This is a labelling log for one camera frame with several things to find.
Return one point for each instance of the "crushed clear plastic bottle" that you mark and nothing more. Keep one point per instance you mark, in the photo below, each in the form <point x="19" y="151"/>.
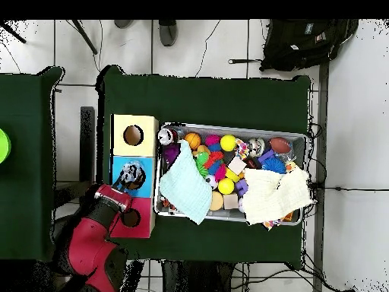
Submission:
<point x="132" y="173"/>

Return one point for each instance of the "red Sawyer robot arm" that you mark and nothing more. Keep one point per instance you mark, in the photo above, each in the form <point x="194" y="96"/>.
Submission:
<point x="88" y="243"/>

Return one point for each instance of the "wooden three-hole box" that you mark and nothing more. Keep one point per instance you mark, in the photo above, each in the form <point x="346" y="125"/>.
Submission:
<point x="142" y="127"/>

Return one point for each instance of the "clear mesh bin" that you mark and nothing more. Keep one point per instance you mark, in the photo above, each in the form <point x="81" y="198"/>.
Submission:
<point x="261" y="133"/>

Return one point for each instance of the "black upright panel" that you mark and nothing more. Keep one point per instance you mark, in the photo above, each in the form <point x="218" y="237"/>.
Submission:
<point x="87" y="137"/>

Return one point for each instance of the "mint waffle cloth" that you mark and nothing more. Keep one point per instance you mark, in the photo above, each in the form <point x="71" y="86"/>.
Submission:
<point x="185" y="182"/>

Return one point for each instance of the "crushed red soda can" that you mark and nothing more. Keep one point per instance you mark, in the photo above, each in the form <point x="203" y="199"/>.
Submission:
<point x="166" y="137"/>

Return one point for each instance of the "small orange basketball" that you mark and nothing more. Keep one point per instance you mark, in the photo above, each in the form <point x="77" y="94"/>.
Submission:
<point x="192" y="140"/>

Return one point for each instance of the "dark green table cloth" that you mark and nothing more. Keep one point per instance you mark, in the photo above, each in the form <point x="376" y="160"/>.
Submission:
<point x="212" y="100"/>
<point x="24" y="152"/>

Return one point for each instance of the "yellow ball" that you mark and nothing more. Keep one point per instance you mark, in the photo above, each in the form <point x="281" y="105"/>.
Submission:
<point x="226" y="186"/>
<point x="228" y="143"/>

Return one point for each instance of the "plain wooden cube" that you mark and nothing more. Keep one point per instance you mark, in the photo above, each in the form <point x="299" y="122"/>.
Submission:
<point x="236" y="165"/>

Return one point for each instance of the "lime green round object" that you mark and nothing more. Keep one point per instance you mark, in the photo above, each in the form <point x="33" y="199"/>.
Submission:
<point x="3" y="146"/>

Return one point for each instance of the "cream waffle cloth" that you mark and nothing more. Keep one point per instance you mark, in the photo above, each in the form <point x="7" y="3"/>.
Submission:
<point x="267" y="194"/>

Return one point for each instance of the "black tripod leg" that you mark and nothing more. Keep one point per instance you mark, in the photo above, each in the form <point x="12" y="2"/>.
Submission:
<point x="85" y="38"/>
<point x="13" y="33"/>

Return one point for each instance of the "blue spiky ball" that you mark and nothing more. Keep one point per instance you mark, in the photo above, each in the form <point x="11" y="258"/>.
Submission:
<point x="273" y="164"/>

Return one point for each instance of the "person's grey shoe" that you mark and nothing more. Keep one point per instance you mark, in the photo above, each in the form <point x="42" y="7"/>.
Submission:
<point x="123" y="23"/>
<point x="167" y="33"/>

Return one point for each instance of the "small brown football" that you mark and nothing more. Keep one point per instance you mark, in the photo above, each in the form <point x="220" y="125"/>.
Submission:
<point x="280" y="145"/>

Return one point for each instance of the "yellow plush duck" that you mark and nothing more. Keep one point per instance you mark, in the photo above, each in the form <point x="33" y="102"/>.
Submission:
<point x="290" y="166"/>

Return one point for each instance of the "black backpack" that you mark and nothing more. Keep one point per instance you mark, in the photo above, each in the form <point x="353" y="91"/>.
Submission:
<point x="304" y="45"/>

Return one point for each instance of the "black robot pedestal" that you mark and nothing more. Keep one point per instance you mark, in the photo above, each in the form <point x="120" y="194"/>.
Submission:
<point x="194" y="279"/>

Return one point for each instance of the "grey metal post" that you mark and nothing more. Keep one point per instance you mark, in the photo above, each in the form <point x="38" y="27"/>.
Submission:
<point x="321" y="152"/>

